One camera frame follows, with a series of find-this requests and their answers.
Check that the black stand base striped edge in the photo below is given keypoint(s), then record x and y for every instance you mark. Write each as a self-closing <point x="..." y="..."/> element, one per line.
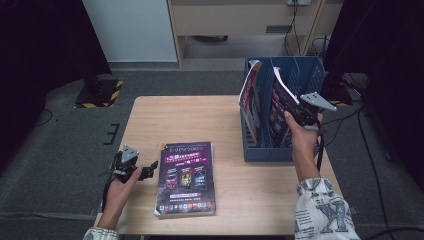
<point x="341" y="95"/>
<point x="100" y="93"/>

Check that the black and red magazine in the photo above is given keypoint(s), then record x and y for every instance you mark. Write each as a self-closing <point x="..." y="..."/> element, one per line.
<point x="250" y="100"/>

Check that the blue file rack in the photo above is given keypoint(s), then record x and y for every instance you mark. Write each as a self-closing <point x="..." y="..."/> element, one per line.
<point x="263" y="155"/>

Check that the white board panel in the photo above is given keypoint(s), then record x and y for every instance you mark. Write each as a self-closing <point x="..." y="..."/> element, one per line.
<point x="133" y="30"/>

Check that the person's left hand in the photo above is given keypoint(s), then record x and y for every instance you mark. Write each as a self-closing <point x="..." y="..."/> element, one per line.
<point x="116" y="198"/>

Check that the grey tape strip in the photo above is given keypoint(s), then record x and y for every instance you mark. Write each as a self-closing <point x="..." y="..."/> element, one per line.
<point x="97" y="210"/>

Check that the beige wooden desk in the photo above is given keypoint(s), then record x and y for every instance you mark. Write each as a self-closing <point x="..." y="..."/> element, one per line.
<point x="233" y="20"/>

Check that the white power strip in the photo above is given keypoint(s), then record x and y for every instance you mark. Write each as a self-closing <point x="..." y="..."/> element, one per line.
<point x="298" y="2"/>

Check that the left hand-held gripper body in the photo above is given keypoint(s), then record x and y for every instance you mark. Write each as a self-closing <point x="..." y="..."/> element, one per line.
<point x="125" y="170"/>

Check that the person's right hand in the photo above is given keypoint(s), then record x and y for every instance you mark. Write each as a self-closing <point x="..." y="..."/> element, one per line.
<point x="305" y="143"/>

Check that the dark curtain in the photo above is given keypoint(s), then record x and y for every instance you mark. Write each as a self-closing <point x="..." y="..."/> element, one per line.
<point x="393" y="66"/>
<point x="40" y="50"/>

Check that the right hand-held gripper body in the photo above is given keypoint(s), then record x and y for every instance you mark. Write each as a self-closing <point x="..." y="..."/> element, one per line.
<point x="310" y="115"/>

